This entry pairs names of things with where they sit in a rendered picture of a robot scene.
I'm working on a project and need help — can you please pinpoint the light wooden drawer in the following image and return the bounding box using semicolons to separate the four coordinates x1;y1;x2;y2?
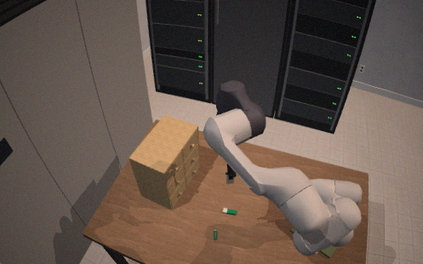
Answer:
170;178;186;208
184;143;199;173
186;157;199;186
165;151;183;185
183;130;198;162
168;165;185;197

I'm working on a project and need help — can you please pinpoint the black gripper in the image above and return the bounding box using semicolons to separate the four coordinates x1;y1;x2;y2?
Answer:
226;164;236;184

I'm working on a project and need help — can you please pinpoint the small wooden chest of drawers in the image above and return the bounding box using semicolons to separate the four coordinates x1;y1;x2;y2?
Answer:
129;115;198;210

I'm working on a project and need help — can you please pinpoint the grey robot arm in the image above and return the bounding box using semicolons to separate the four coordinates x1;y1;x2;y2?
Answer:
203;80;363;256

